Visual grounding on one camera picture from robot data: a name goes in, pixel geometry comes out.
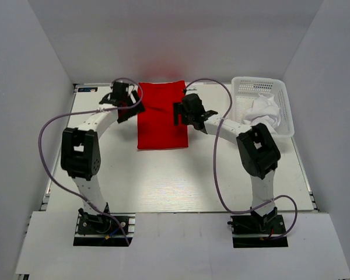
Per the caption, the red t shirt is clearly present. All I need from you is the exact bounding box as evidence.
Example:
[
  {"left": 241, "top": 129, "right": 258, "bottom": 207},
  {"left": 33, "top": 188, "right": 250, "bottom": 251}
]
[{"left": 137, "top": 80, "right": 188, "bottom": 150}]

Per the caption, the blue table label sticker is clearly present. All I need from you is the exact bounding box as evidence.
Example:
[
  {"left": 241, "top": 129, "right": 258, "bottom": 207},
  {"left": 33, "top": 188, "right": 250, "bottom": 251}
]
[{"left": 78, "top": 87, "right": 98, "bottom": 92}]

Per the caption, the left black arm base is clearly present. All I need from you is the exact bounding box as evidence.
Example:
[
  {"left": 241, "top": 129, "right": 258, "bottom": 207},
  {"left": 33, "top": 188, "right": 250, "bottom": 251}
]
[{"left": 73, "top": 208, "right": 135, "bottom": 247}]

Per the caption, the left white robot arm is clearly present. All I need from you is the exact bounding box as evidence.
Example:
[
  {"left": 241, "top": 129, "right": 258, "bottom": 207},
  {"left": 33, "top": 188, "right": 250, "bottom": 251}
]
[{"left": 61, "top": 81, "right": 145, "bottom": 233}]

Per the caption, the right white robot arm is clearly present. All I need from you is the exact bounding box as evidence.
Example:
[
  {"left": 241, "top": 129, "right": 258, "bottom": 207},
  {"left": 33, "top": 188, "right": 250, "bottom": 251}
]
[{"left": 173, "top": 93, "right": 281, "bottom": 233}]

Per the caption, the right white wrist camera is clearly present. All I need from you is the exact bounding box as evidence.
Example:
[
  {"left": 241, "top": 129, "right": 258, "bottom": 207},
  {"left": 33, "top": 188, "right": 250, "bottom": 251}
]
[{"left": 183, "top": 86, "right": 197, "bottom": 95}]

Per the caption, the white plastic basket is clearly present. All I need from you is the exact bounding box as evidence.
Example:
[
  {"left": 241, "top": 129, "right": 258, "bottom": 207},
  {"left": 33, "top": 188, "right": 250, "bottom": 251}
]
[{"left": 229, "top": 76, "right": 295, "bottom": 138}]

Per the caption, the white t shirt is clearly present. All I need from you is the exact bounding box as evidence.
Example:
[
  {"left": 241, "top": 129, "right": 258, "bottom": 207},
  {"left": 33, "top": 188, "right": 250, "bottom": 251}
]
[{"left": 243, "top": 92, "right": 281, "bottom": 130}]

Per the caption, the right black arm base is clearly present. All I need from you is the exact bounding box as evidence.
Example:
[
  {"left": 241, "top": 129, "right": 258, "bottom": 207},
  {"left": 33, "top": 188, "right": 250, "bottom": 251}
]
[{"left": 227, "top": 215, "right": 288, "bottom": 249}]

